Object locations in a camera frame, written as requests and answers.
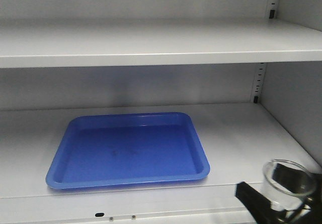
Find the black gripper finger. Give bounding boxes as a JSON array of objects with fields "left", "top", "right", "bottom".
[
  {"left": 235, "top": 182, "right": 284, "bottom": 223},
  {"left": 272, "top": 164, "right": 321, "bottom": 223}
]

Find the clear glass beaker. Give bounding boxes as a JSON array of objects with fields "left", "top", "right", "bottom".
[{"left": 261, "top": 159, "right": 317, "bottom": 211}]

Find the lower grey cabinet shelf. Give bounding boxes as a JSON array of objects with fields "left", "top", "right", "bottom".
[{"left": 1, "top": 103, "right": 321, "bottom": 223}]

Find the grey cabinet shelf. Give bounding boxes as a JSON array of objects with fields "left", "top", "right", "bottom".
[
  {"left": 1, "top": 103, "right": 321, "bottom": 223},
  {"left": 1, "top": 19, "right": 321, "bottom": 68}
]

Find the upper grey cabinet shelf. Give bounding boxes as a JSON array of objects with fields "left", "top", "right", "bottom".
[{"left": 1, "top": 19, "right": 321, "bottom": 68}]

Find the blue plastic tray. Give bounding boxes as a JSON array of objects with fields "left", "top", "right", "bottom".
[{"left": 46, "top": 112, "right": 210, "bottom": 190}]

